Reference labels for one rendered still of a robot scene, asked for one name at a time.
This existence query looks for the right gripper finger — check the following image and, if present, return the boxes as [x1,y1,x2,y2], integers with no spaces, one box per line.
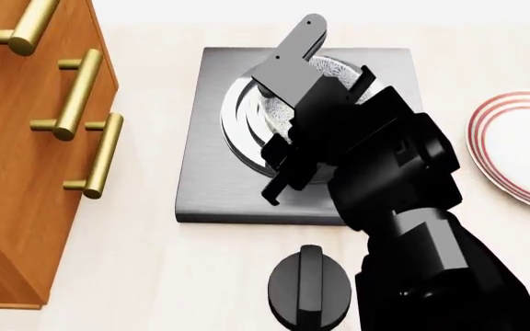
[307,30,329,61]
[251,13,328,108]

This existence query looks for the silver patterned bowl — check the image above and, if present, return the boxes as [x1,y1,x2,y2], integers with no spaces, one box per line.
[220,53,377,183]

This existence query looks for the grey square stove plate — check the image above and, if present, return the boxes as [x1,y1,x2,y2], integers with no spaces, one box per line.
[176,47,417,227]

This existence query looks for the black round stove knob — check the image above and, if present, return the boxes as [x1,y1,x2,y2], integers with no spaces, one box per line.
[267,244,354,331]

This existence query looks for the white plate with red rings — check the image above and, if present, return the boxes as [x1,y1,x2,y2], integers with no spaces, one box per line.
[465,90,530,215]

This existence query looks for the wooden drawer cabinet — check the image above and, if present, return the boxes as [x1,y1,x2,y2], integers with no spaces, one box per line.
[0,0,120,311]

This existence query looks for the brass bar drawer handle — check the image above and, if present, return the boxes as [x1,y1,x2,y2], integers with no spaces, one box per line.
[29,48,104,142]
[63,112,125,200]
[0,0,62,58]

